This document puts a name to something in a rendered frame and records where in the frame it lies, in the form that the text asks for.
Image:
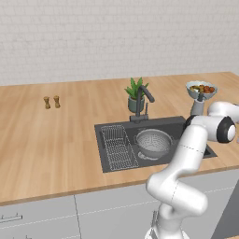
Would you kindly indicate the dark grey sink faucet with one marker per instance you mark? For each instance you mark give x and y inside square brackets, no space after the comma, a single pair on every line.
[144,91]

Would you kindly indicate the small wooden shaker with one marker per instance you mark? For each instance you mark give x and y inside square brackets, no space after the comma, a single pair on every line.
[47,102]
[57,101]

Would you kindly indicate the dark grey sink basin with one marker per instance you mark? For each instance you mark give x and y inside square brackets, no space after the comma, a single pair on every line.
[161,123]

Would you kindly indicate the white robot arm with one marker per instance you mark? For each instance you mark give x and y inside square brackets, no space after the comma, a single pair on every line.
[186,149]

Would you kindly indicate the grey metal colander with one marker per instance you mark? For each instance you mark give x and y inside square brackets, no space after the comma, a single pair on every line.
[154,141]

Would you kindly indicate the pale bowl of fruit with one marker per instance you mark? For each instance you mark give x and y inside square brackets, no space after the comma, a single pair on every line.
[201,89]

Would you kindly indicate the grey drawer front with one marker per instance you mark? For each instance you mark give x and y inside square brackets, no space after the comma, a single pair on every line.
[43,210]
[109,199]
[214,180]

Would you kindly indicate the green plant in grey pot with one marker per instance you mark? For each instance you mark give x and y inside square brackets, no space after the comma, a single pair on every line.
[134,88]

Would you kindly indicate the grey soap dispenser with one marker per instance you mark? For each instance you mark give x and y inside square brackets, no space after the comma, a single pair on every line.
[197,107]

